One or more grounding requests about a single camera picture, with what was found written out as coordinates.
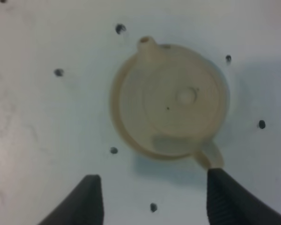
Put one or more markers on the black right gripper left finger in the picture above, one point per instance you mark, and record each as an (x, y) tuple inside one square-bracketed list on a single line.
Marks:
[(83, 206)]

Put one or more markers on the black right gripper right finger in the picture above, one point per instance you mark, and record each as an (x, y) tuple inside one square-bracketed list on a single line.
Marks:
[(228, 203)]

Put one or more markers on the beige clay teapot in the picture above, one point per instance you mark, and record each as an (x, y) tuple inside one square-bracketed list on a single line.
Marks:
[(168, 100)]

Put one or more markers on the beige teapot saucer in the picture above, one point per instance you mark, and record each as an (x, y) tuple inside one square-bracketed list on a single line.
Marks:
[(116, 103)]

